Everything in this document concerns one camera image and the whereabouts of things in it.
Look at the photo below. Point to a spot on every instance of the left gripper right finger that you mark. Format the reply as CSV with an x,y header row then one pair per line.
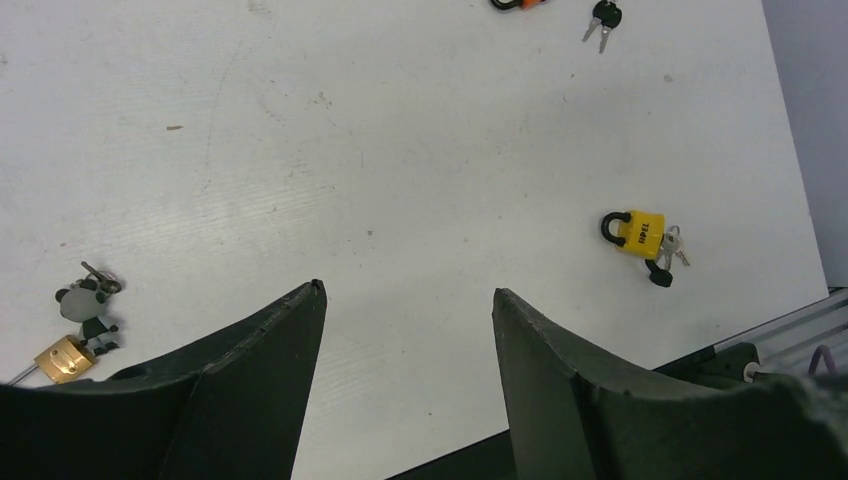
x,y
577,411

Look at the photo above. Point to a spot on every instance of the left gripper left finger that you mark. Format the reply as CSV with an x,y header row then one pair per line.
x,y
230,405

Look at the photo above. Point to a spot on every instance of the small brass padlock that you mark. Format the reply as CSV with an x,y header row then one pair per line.
x,y
62,362

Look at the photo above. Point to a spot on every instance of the small keys bunch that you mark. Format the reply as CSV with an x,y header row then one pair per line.
x,y
85,303

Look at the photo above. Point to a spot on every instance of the yellow padlock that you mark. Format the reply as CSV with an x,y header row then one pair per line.
x,y
639,234

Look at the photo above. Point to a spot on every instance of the silver keys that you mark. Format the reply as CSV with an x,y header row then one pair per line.
x,y
672,247

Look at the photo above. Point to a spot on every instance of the black-headed keys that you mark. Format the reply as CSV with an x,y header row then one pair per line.
x,y
606,16

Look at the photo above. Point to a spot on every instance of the orange padlock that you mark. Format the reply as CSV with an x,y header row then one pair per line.
x,y
507,5

